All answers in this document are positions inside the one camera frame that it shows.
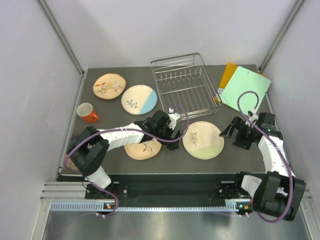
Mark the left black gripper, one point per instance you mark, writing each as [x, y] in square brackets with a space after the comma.
[170, 145]

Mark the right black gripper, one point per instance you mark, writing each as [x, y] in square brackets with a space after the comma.
[239, 124]

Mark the green and cream plate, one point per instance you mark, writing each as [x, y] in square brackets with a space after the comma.
[203, 140]

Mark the bird plate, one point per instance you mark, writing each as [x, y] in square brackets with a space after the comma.
[143, 151]
[109, 86]

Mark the blue and cream plate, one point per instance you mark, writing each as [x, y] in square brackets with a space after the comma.
[139, 99]

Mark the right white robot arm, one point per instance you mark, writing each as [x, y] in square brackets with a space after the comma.
[278, 192]

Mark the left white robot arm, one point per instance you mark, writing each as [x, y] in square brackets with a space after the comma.
[88, 150]

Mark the green cutting board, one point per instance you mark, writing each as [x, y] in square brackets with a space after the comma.
[245, 90]

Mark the yellow cutting board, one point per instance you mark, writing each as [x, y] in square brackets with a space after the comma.
[227, 74]

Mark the orange mug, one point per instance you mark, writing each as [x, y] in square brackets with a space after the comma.
[87, 113]

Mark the book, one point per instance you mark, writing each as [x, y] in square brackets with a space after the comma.
[69, 169]

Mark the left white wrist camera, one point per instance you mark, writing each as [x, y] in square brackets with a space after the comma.
[174, 118]

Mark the wire dish rack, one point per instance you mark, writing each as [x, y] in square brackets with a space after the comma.
[185, 81]

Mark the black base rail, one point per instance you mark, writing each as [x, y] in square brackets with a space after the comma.
[130, 190]

